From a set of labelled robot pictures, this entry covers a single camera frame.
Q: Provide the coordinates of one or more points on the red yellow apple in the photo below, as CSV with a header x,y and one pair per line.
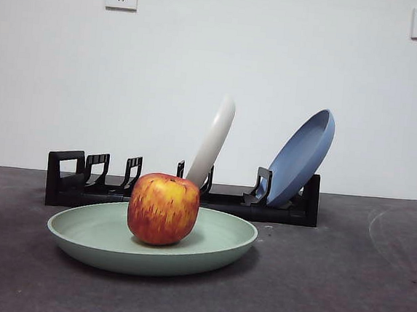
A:
x,y
163,210

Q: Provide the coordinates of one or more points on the green plate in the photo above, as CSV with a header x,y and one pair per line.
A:
x,y
222,245

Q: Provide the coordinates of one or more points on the cream white plate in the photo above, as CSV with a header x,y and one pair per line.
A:
x,y
217,135

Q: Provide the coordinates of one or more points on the blue plate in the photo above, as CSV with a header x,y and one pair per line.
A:
x,y
295,163

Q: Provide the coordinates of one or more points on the black plate rack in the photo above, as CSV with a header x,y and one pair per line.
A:
x,y
280,215

